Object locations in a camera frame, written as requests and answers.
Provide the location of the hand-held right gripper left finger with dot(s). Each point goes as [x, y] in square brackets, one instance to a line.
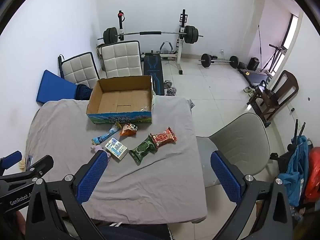
[92, 176]

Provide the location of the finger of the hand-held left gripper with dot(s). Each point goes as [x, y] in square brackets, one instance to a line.
[11, 159]
[41, 164]

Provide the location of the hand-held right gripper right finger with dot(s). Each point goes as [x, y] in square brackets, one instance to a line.
[226, 177]

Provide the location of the small pink soft item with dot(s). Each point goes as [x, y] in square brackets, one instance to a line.
[96, 148]

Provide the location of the white and blue carton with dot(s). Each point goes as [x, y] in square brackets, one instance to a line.
[116, 149]

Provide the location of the blue tube snack packet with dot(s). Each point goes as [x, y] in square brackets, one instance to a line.
[106, 135]

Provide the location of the green snack packet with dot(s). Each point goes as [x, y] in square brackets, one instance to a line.
[143, 150]

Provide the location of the orange snack packet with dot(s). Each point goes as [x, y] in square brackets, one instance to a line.
[128, 130]

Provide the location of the red snack packet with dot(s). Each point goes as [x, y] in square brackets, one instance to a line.
[163, 137]

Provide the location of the cardboard box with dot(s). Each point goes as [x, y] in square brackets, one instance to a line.
[120, 100]

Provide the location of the person's left forearm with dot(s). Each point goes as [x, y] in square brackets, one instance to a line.
[21, 226]

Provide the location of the pale yellow cloth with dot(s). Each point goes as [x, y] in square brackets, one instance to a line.
[23, 164]

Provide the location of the pale grey plastic chair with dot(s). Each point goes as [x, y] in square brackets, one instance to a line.
[240, 140]

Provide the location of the grey table cloth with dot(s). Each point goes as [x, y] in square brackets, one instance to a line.
[155, 187]

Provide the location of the black metal stand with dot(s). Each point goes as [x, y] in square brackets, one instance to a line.
[287, 155]

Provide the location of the blue jacket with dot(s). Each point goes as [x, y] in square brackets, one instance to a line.
[297, 170]

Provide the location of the blue foam mat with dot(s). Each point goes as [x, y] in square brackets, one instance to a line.
[56, 87]

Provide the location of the orange red bag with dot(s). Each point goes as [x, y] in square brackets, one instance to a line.
[313, 175]

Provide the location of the pair of pale shoes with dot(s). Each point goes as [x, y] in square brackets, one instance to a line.
[249, 91]

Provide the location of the dark wooden chair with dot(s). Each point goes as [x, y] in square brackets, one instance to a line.
[275, 97]

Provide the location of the pale green bag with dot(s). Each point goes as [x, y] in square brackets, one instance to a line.
[154, 98]

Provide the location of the white cushioned chair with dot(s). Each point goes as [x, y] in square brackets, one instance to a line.
[121, 60]
[80, 71]

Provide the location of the chrome dumbbell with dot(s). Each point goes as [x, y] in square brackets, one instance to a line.
[171, 91]
[168, 83]

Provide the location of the black treadmill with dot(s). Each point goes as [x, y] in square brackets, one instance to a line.
[255, 76]

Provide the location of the black speaker box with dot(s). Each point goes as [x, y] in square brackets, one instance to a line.
[254, 63]

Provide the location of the short barbell with black plates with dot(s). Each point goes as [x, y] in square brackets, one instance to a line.
[207, 60]

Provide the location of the black blue weight bench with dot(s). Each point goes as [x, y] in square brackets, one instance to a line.
[153, 67]

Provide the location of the black exercise machine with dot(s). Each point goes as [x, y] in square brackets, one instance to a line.
[275, 57]

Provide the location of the white barbell rack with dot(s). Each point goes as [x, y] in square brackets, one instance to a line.
[180, 47]

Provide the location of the long barbell with black plates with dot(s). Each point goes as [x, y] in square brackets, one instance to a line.
[150, 33]

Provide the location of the window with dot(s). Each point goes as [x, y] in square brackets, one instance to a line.
[291, 31]

